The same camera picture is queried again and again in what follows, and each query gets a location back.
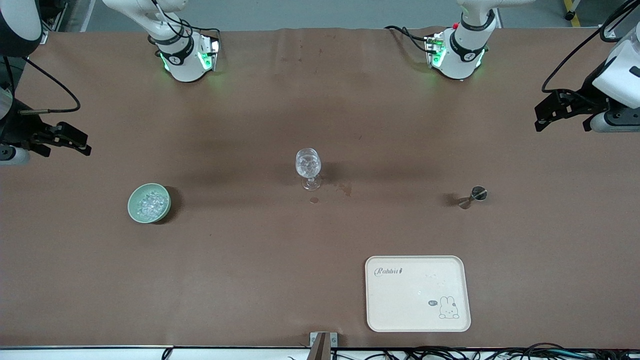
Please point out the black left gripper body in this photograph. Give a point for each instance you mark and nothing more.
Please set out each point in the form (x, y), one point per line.
(593, 95)

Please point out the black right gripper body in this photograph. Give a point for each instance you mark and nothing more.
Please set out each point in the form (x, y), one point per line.
(20, 131)

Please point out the metal jigger measuring cup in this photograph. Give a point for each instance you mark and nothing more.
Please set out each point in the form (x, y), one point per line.
(479, 193)

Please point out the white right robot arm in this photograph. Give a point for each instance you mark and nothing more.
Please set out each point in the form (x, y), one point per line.
(182, 65)

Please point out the clear wine glass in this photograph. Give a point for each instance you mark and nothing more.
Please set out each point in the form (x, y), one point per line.
(307, 162)

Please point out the green ceramic bowl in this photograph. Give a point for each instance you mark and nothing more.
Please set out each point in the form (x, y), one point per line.
(135, 210)

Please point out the cream rabbit print tray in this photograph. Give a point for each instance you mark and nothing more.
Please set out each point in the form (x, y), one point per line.
(417, 300)

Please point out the brown table cover mat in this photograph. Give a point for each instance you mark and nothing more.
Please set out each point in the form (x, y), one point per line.
(320, 250)

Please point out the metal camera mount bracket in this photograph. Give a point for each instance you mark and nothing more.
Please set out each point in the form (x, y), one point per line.
(323, 345)

